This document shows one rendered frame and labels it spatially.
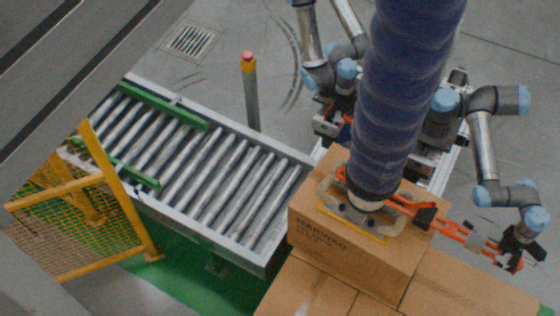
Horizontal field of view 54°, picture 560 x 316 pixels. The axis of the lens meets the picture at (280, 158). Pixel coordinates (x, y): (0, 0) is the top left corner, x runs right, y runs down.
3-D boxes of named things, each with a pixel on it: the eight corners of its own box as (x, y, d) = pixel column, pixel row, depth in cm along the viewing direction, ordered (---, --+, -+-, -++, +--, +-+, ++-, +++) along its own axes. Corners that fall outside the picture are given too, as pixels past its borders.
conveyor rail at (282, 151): (26, 45, 385) (15, 25, 369) (31, 40, 387) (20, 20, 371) (318, 185, 321) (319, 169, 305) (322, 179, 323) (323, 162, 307)
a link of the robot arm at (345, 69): (351, 53, 221) (360, 68, 217) (349, 71, 231) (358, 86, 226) (333, 59, 220) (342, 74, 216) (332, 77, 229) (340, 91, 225)
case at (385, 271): (286, 242, 273) (286, 205, 239) (327, 183, 291) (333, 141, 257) (394, 307, 255) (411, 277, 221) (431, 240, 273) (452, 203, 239)
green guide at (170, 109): (8, 37, 368) (2, 28, 361) (19, 28, 373) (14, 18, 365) (206, 133, 324) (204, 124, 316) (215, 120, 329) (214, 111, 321)
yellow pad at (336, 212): (315, 209, 238) (315, 204, 234) (326, 192, 243) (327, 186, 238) (385, 247, 228) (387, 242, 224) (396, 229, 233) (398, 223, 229)
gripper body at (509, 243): (502, 232, 208) (513, 219, 198) (524, 244, 206) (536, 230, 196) (495, 248, 205) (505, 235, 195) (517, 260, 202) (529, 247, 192)
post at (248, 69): (250, 159, 379) (239, 61, 295) (255, 152, 382) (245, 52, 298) (259, 163, 377) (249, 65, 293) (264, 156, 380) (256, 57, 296)
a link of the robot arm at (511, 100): (452, 93, 257) (495, 83, 202) (484, 93, 257) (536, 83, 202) (452, 118, 258) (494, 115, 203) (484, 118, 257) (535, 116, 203)
